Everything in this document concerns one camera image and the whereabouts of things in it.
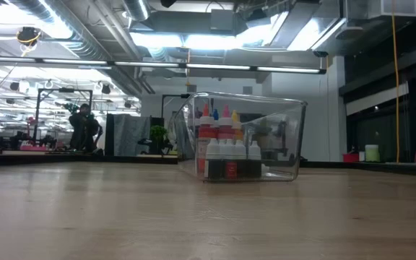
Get small red dye bottle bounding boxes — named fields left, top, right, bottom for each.
left=222, top=139, right=238, bottom=180

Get black aluminium table frame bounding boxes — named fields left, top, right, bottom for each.
left=0, top=152, right=416, bottom=178

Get large red food coloring bottle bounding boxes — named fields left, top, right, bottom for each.
left=197, top=103, right=216, bottom=174

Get large pink food coloring bottle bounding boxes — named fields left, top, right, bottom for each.
left=217, top=105, right=235, bottom=142

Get long LED light bar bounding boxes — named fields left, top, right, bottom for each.
left=0, top=55, right=328, bottom=76

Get yellow cable reel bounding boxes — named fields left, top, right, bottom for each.
left=15, top=25, right=43, bottom=47

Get small white-capped dye bottle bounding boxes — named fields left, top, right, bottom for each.
left=247, top=140, right=263, bottom=178
left=235, top=139, right=249, bottom=179
left=204, top=138, right=222, bottom=181

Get black stand frame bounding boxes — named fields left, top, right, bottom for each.
left=34, top=87, right=94, bottom=145

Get person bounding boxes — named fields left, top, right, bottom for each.
left=67, top=103, right=104, bottom=152

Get clear plastic container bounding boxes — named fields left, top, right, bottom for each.
left=173, top=91, right=308, bottom=183

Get grey partition panel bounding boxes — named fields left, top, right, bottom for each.
left=105, top=113, right=152, bottom=157

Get large yellow food coloring bottle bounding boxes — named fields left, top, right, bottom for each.
left=231, top=110, right=244, bottom=142

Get yellow extension cable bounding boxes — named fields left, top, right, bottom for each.
left=390, top=0, right=401, bottom=164

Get green potted plant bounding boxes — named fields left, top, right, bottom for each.
left=149, top=124, right=170, bottom=155

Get green wipes canister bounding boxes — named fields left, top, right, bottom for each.
left=364, top=144, right=381, bottom=163

